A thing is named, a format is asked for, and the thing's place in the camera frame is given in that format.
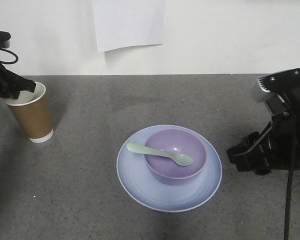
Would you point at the purple plastic bowl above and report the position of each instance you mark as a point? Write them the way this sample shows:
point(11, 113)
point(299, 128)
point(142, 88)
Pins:
point(165, 169)

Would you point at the white paper sheet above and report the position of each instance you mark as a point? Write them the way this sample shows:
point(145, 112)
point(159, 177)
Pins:
point(128, 23)

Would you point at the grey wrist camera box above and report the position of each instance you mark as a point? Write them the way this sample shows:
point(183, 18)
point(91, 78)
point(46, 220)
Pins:
point(279, 91)

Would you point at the light blue plate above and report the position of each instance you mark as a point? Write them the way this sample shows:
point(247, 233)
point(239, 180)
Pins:
point(138, 181)

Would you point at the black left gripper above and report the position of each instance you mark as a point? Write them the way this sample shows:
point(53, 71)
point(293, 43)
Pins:
point(10, 83)

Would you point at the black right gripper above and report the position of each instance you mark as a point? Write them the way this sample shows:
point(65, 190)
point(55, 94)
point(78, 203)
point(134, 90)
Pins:
point(280, 144)

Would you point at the brown paper cup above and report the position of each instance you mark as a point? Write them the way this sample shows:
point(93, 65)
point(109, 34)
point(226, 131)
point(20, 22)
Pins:
point(32, 112)

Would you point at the mint green plastic spoon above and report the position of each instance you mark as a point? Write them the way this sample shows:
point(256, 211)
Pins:
point(180, 159)

